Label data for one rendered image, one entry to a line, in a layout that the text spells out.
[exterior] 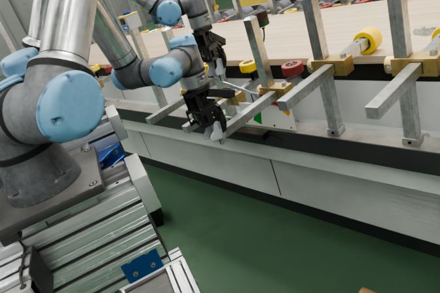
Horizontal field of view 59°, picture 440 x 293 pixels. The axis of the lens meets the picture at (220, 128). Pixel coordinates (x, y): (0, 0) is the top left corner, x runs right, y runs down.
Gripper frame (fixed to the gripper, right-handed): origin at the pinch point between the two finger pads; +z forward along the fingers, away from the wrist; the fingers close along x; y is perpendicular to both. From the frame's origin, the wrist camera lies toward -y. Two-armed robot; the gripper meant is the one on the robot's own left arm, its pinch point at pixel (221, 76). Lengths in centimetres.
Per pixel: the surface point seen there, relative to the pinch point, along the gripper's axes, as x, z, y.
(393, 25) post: 63, -12, 11
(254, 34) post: 17.4, -13.3, -1.5
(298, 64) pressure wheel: 26.3, 3.0, -11.8
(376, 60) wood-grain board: 53, 5, -12
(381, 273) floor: 45, 94, -2
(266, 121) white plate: 11.7, 21.4, -2.7
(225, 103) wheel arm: -4.3, 12.3, -3.4
